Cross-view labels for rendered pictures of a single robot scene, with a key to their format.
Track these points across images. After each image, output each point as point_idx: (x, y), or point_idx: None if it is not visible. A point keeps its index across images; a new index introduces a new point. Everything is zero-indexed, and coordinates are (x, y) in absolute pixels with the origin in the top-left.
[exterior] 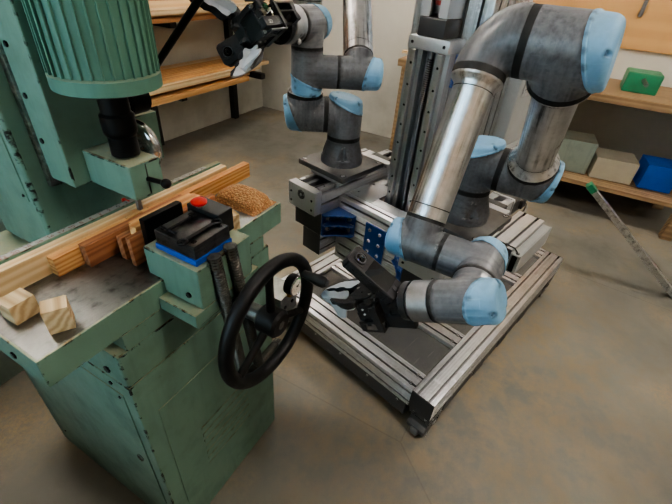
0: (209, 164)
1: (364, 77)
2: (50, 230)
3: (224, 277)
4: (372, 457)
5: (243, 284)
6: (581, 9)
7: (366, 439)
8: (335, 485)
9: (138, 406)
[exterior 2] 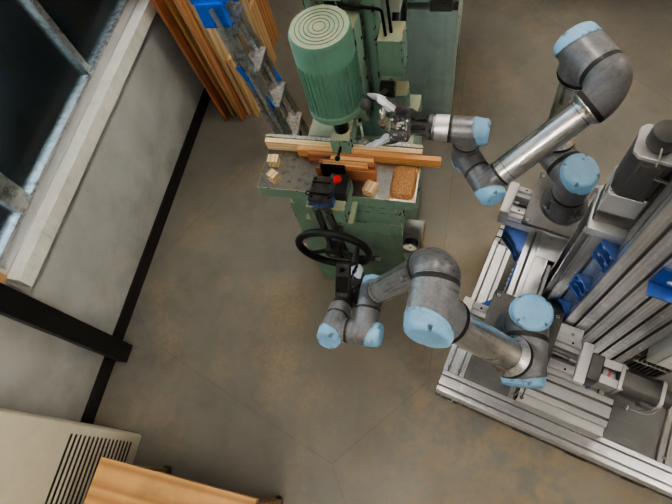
0: (415, 145)
1: (474, 192)
2: None
3: (318, 217)
4: (408, 363)
5: (332, 225)
6: (426, 300)
7: (419, 355)
8: (380, 345)
9: (298, 221)
